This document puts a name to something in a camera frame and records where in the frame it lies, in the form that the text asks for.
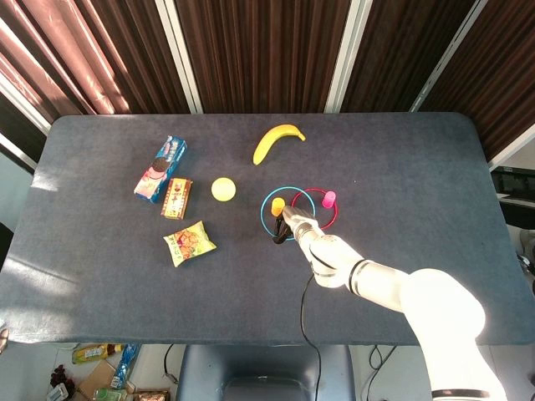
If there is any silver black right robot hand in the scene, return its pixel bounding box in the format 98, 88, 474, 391
272, 206, 321, 246

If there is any blue plastic ring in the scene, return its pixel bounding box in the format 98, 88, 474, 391
260, 186, 316, 242

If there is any red plastic ring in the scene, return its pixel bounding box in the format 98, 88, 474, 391
290, 188, 339, 231

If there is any blue robot base body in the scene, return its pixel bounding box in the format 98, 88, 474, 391
175, 344, 356, 401

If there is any yellow banana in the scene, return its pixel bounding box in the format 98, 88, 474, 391
252, 124, 307, 166

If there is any yellow-green tennis ball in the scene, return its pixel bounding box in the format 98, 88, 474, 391
211, 177, 237, 204

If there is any yellow snack bag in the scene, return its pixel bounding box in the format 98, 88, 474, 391
162, 220, 218, 268

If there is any red yellow carton box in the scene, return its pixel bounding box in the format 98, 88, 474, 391
160, 177, 193, 221

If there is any blue cookie box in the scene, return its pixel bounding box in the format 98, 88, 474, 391
133, 135, 188, 205

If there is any brown pleated curtain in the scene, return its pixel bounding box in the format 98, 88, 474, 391
419, 0, 535, 163
340, 0, 477, 114
0, 0, 190, 172
174, 0, 351, 114

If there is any black electronic device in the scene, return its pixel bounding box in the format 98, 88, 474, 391
491, 165, 535, 230

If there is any blue snack packet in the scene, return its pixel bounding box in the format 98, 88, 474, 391
111, 343, 141, 389

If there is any brown snack packet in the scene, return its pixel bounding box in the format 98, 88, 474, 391
133, 389, 171, 401

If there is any brown cardboard box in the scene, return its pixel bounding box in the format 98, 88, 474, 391
77, 359, 117, 398

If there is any dark red floor item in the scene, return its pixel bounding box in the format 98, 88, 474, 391
49, 364, 77, 396

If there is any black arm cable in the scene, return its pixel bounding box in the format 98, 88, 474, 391
298, 270, 324, 401

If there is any black floor cable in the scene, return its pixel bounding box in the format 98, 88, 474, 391
163, 343, 181, 384
367, 345, 400, 396

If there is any white frame post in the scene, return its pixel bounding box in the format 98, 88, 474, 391
324, 0, 363, 114
487, 134, 535, 172
0, 70, 52, 135
409, 0, 489, 113
154, 0, 205, 114

